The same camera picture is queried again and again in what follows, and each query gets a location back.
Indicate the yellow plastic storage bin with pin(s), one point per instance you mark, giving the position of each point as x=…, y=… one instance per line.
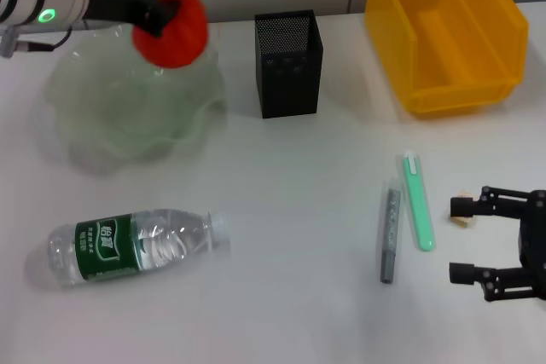
x=443, y=40

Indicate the mint green pen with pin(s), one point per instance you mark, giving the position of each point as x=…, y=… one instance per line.
x=418, y=206

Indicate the grey glitter pen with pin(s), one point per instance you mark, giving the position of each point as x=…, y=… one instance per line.
x=390, y=236

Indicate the clear wavy glass fruit plate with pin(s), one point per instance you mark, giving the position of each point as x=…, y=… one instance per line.
x=128, y=112

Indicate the red fruit-shaped toy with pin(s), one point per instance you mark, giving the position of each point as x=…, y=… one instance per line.
x=179, y=36

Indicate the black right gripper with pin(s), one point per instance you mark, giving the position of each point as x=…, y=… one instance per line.
x=535, y=244

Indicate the black mesh pen holder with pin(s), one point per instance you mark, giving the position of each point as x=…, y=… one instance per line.
x=290, y=74

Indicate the beige eraser with barcode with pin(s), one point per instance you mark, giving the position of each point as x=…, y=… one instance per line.
x=462, y=221

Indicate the clear water bottle green label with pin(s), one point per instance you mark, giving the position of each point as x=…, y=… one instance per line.
x=111, y=249

